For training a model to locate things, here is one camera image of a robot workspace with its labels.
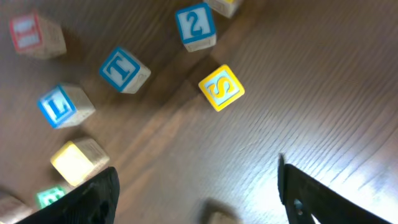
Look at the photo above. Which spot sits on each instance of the green B block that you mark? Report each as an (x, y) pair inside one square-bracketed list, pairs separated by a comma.
[(50, 195)]

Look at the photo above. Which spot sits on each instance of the red I block upper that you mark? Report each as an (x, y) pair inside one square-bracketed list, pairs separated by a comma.
[(36, 36)]

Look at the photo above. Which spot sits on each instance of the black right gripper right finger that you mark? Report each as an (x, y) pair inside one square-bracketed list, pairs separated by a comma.
[(306, 200)]

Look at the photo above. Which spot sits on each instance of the red U block middle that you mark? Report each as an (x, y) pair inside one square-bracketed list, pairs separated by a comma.
[(13, 210)]

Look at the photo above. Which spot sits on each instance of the blue L block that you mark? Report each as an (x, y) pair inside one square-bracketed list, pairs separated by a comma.
[(65, 106)]

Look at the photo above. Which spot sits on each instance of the yellow K block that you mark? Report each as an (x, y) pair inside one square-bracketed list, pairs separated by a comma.
[(226, 8)]

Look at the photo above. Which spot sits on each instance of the yellow block centre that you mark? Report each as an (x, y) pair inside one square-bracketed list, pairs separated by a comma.
[(79, 160)]

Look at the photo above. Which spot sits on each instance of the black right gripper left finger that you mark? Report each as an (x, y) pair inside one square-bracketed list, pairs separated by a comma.
[(93, 202)]

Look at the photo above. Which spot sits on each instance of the blue 2 block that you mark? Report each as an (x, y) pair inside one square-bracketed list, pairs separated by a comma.
[(196, 27)]

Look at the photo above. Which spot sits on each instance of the yellow S block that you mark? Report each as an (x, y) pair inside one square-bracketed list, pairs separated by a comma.
[(221, 87)]

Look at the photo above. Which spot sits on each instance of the blue P block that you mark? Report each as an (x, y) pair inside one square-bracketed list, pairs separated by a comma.
[(222, 218)]

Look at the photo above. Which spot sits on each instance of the blue T block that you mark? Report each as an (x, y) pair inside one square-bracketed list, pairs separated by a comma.
[(124, 71)]

